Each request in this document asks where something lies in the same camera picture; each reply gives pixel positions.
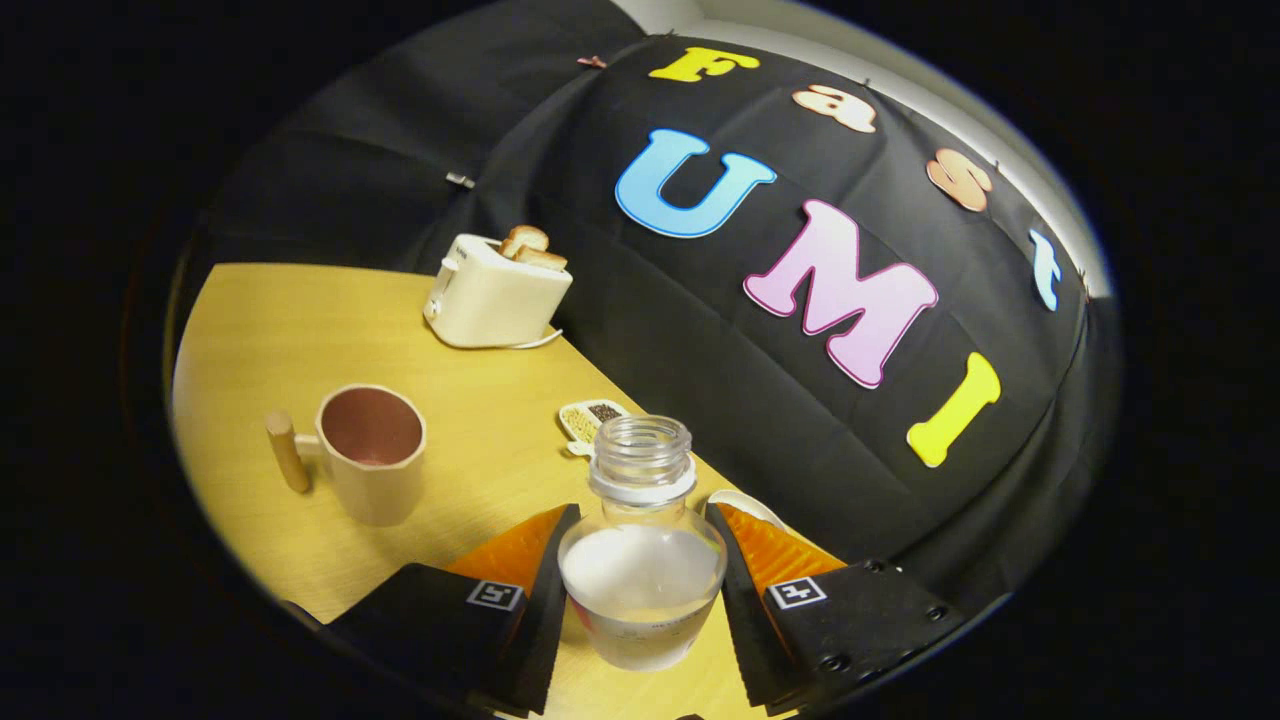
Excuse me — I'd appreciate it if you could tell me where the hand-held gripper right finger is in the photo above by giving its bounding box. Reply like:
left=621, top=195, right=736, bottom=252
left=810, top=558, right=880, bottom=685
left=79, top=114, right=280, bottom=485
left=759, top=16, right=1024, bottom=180
left=705, top=500, right=966, bottom=716

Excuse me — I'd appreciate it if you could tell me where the beige cup with wooden handle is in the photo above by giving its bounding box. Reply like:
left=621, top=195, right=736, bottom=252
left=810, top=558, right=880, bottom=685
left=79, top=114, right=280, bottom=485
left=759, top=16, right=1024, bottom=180
left=265, top=384, right=428, bottom=528

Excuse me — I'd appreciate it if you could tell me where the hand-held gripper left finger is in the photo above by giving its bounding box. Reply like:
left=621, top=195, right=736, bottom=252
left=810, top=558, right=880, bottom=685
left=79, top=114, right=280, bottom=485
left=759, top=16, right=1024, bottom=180
left=285, top=503, right=582, bottom=717

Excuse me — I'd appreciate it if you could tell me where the black backdrop cloth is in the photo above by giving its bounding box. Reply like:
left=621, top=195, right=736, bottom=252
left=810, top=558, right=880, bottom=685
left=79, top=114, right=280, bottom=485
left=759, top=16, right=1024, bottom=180
left=190, top=0, right=1121, bottom=611

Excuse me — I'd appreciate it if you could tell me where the white plate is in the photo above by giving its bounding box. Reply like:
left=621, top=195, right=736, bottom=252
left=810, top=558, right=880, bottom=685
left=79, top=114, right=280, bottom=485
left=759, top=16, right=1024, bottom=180
left=708, top=489, right=786, bottom=529

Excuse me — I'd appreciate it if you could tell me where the white toaster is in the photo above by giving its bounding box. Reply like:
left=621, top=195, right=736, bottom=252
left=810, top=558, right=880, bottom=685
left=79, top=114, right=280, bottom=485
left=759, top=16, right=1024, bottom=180
left=423, top=234, right=574, bottom=350

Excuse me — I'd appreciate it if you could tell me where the clear juice bottle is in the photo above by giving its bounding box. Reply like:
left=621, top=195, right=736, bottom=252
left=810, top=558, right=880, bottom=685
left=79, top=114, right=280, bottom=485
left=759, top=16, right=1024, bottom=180
left=557, top=414, right=728, bottom=672

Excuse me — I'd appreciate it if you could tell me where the white divided snack tray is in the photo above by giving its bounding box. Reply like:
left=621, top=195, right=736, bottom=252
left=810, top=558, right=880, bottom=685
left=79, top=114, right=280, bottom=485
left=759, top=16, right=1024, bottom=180
left=558, top=399, right=631, bottom=458

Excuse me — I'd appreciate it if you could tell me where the wooden table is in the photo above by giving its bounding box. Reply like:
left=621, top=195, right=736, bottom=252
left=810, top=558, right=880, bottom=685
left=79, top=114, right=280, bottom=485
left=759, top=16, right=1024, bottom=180
left=172, top=262, right=801, bottom=720

